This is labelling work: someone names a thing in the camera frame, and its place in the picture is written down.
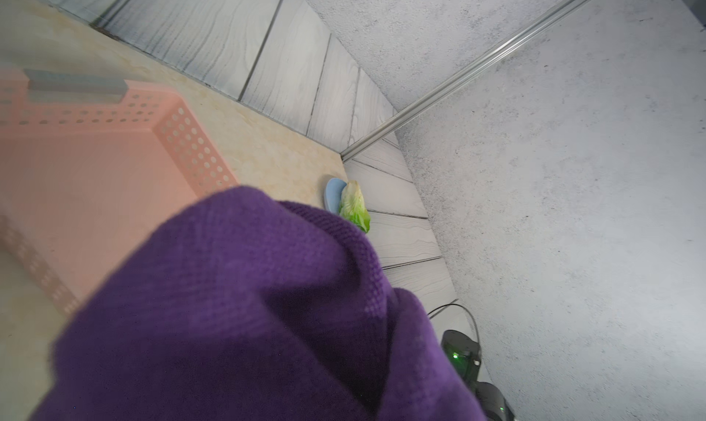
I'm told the purple cloth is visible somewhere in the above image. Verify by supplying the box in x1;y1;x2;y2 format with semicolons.
32;187;484;420

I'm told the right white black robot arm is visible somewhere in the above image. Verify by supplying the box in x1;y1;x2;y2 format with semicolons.
428;301;518;421

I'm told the light blue round plate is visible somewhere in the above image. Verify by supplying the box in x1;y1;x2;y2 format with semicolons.
324;178;347;215

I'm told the green lettuce head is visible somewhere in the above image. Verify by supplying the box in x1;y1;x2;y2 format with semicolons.
338;180;371;233

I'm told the pink perforated plastic basket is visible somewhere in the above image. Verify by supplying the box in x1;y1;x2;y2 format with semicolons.
1;66;237;314

